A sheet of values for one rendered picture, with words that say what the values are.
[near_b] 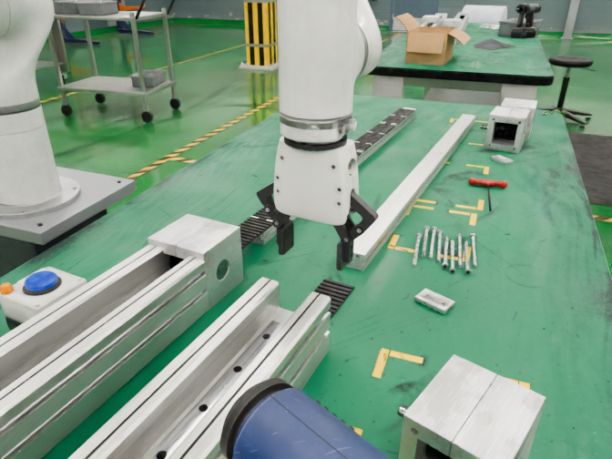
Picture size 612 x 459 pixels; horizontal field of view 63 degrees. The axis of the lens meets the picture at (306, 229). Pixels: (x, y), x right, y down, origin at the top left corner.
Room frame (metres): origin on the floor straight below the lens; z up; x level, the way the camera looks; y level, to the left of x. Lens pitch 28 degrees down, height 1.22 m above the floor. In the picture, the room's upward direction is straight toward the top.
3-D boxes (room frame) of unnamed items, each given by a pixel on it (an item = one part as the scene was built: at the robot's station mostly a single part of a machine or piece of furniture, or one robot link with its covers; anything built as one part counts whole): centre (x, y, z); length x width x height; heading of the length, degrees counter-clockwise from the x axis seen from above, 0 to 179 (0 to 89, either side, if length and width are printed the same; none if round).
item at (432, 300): (0.60, -0.19, 0.78); 0.05 x 0.03 x 0.01; 46
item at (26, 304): (0.56, 0.35, 0.81); 0.10 x 0.08 x 0.06; 63
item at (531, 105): (1.44, -0.60, 0.83); 0.11 x 0.10 x 0.10; 64
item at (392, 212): (1.13, -0.29, 0.79); 0.96 x 0.04 x 0.03; 153
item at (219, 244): (0.65, 0.17, 0.83); 0.12 x 0.09 x 0.10; 63
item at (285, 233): (0.60, 0.04, 0.91); 0.03 x 0.03 x 0.07; 63
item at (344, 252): (0.55, -0.06, 0.91); 0.03 x 0.03 x 0.07; 63
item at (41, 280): (0.56, 0.35, 0.84); 0.04 x 0.04 x 0.02
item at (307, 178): (0.57, -0.01, 0.99); 0.10 x 0.07 x 0.11; 63
